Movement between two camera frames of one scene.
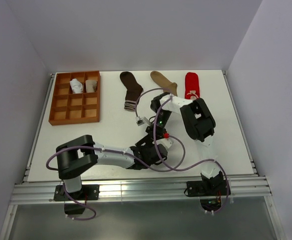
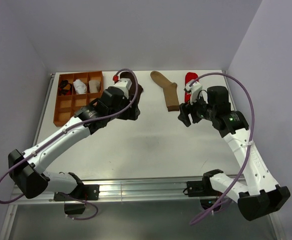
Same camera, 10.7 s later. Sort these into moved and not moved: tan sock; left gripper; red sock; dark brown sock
Moved: left gripper
Not moved: dark brown sock; red sock; tan sock
